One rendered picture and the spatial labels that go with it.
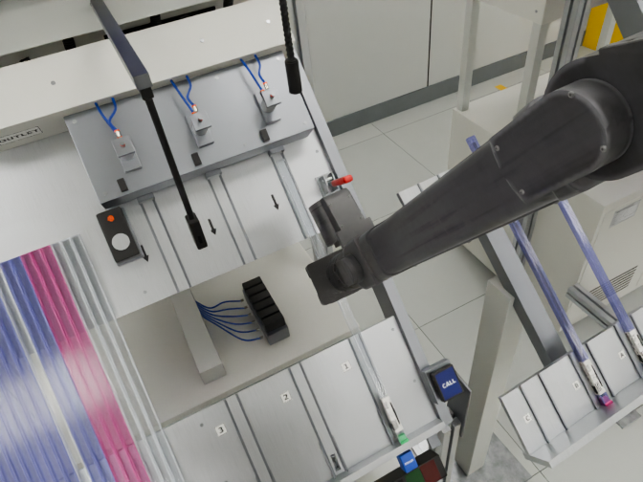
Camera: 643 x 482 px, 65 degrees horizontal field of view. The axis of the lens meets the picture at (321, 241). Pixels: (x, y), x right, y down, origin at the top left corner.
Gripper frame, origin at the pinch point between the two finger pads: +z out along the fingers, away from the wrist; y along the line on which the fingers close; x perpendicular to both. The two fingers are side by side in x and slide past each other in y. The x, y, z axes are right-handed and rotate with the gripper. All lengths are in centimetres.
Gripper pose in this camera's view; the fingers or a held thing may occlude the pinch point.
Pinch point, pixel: (332, 277)
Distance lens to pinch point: 84.1
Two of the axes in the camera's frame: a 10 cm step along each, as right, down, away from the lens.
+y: -8.9, 3.9, -2.5
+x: 4.2, 9.1, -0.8
